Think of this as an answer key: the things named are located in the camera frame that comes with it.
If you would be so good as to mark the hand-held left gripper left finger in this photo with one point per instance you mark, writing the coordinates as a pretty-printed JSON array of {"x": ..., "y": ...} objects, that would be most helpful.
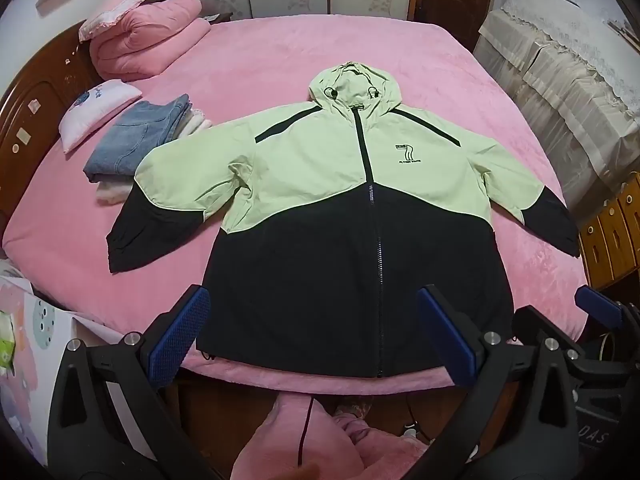
[{"x": 182, "y": 330}]

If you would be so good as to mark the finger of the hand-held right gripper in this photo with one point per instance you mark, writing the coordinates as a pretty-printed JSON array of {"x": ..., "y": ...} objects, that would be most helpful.
[
  {"x": 527, "y": 322},
  {"x": 597, "y": 302}
]

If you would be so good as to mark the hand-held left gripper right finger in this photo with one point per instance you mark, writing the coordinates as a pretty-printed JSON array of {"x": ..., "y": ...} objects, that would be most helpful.
[{"x": 445, "y": 335}]

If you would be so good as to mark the green and black hooded jacket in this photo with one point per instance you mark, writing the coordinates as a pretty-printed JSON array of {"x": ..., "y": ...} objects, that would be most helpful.
[{"x": 320, "y": 175}]

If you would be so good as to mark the folded white clothes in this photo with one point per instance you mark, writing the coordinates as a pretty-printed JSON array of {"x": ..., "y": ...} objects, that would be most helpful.
[{"x": 115, "y": 192}]

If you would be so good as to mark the wooden drawer cabinet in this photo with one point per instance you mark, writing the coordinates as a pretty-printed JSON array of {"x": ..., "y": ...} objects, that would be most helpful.
[{"x": 610, "y": 240}]

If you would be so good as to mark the person's pink pajama legs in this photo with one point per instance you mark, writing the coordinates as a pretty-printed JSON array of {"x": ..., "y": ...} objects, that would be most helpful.
[{"x": 350, "y": 440}]

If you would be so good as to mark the printed storage box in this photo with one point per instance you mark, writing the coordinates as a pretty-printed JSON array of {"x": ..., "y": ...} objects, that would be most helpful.
[{"x": 30, "y": 360}]

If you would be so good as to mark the folded blue jeans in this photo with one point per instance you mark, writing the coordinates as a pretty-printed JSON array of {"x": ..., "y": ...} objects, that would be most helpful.
[{"x": 135, "y": 130}]

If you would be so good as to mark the small white printed pillow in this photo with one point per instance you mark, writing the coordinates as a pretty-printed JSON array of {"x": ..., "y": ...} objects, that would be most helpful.
[{"x": 95, "y": 105}]

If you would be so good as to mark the furniture under lace cover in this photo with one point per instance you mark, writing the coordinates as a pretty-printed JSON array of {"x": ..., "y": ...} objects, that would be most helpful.
[{"x": 565, "y": 60}]

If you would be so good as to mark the brown wooden headboard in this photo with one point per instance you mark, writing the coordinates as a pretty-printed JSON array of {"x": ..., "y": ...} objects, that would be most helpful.
[{"x": 30, "y": 110}]

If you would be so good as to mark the bed with pink sheet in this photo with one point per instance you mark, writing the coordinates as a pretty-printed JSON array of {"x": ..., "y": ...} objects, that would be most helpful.
[{"x": 280, "y": 55}]

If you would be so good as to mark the folded pink quilt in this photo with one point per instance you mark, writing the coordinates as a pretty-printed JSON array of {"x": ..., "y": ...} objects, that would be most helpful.
[{"x": 150, "y": 35}]

